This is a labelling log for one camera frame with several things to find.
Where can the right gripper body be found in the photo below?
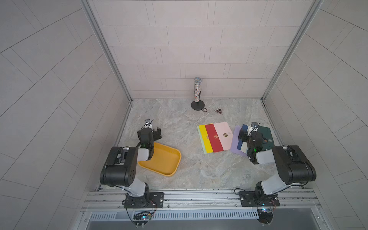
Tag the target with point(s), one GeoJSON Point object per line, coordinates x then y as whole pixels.
{"type": "Point", "coordinates": [243, 136]}

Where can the navy blue envelope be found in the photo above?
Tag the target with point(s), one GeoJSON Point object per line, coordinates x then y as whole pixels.
{"type": "Point", "coordinates": [244, 128]}

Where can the pink envelope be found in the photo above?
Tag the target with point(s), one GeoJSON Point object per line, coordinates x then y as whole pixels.
{"type": "Point", "coordinates": [223, 134]}

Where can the left circuit board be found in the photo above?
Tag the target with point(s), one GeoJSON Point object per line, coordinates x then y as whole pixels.
{"type": "Point", "coordinates": [142, 218]}

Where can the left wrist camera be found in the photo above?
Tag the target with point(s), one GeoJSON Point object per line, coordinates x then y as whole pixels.
{"type": "Point", "coordinates": [147, 123]}

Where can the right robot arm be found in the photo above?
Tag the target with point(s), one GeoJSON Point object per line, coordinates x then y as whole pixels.
{"type": "Point", "coordinates": [291, 163]}

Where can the circuit board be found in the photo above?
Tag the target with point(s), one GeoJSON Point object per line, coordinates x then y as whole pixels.
{"type": "Point", "coordinates": [265, 216]}
{"type": "Point", "coordinates": [142, 218]}

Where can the right circuit board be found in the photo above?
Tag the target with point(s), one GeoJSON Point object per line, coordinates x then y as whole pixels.
{"type": "Point", "coordinates": [265, 216]}

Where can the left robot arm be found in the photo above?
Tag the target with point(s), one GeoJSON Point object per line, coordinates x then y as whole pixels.
{"type": "Point", "coordinates": [119, 169]}

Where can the red envelope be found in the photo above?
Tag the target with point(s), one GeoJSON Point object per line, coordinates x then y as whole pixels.
{"type": "Point", "coordinates": [214, 144]}

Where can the purple envelope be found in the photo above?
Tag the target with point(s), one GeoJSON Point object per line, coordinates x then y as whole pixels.
{"type": "Point", "coordinates": [233, 148]}

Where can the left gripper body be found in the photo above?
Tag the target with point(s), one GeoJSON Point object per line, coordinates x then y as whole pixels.
{"type": "Point", "coordinates": [156, 133]}

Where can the light green envelope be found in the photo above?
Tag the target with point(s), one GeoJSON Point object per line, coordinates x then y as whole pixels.
{"type": "Point", "coordinates": [201, 140]}

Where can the yellow envelope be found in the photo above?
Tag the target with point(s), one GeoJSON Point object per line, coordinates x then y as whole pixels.
{"type": "Point", "coordinates": [206, 139]}

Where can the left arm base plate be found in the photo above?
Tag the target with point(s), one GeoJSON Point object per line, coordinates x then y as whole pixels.
{"type": "Point", "coordinates": [153, 200]}

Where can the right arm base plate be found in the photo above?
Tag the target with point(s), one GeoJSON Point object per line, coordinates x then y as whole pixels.
{"type": "Point", "coordinates": [251, 199]}

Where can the dark green envelope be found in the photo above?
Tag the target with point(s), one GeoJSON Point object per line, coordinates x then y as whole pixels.
{"type": "Point", "coordinates": [268, 141]}

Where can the yellow storage tray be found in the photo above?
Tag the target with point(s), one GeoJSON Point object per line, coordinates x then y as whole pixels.
{"type": "Point", "coordinates": [165, 160]}

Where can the aluminium mounting rail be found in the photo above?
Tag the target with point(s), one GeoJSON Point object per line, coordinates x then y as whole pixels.
{"type": "Point", "coordinates": [183, 199]}

